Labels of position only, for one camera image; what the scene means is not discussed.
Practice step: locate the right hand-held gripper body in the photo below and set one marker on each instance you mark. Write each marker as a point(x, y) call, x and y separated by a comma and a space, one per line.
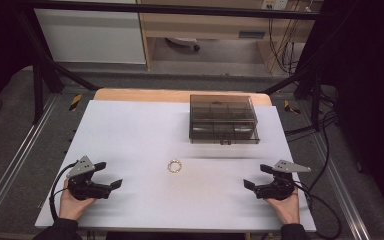
point(278, 190)

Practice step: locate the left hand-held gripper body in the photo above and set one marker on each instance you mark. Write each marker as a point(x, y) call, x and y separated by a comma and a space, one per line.
point(81, 190)

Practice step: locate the smoky clear compartment box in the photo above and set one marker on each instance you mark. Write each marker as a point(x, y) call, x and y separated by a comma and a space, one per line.
point(223, 120)

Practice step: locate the person's left hand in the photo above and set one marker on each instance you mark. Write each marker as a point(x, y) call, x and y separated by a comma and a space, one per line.
point(70, 206)

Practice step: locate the person's right hand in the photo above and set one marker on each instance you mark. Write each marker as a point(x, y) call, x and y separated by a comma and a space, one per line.
point(288, 210)

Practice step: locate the white table cover sheet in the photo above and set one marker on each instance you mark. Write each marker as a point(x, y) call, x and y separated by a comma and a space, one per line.
point(140, 133)

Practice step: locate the yellow black tape strip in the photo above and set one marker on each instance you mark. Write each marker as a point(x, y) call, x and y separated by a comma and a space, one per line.
point(290, 107)
point(75, 102)

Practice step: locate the wooden table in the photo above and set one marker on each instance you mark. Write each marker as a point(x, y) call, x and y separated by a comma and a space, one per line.
point(146, 95)

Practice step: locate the black curtain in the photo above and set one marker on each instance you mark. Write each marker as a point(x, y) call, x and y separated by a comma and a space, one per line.
point(370, 100)
point(0, 50)

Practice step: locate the white cabinet panel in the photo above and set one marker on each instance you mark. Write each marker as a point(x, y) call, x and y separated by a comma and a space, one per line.
point(93, 33)

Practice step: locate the office chair base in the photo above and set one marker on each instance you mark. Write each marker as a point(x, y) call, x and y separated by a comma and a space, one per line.
point(183, 41)

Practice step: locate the light wooden desk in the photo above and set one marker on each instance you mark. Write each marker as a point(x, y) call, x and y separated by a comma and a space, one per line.
point(206, 25)

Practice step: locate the aluminium floor rail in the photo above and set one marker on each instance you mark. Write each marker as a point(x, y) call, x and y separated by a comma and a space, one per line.
point(340, 186)
point(16, 156)

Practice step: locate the wall power socket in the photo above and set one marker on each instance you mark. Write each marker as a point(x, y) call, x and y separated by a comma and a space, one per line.
point(275, 4)

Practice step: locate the black metal frame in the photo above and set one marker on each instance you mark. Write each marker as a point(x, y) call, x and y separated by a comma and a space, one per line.
point(180, 9)

